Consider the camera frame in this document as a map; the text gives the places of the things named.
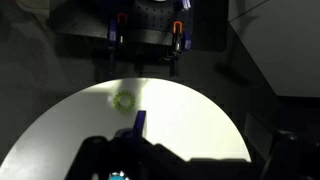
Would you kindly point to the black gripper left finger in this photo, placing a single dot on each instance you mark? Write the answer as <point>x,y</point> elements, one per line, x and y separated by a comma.
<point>133,160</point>

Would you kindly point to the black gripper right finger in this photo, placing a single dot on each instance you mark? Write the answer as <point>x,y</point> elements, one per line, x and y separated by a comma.
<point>296,156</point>

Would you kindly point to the purple plastic tab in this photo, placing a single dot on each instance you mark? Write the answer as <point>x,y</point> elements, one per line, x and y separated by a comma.
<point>140,120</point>

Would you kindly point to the pale backdrop panel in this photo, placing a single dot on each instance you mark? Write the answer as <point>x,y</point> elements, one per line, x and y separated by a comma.
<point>283,43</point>

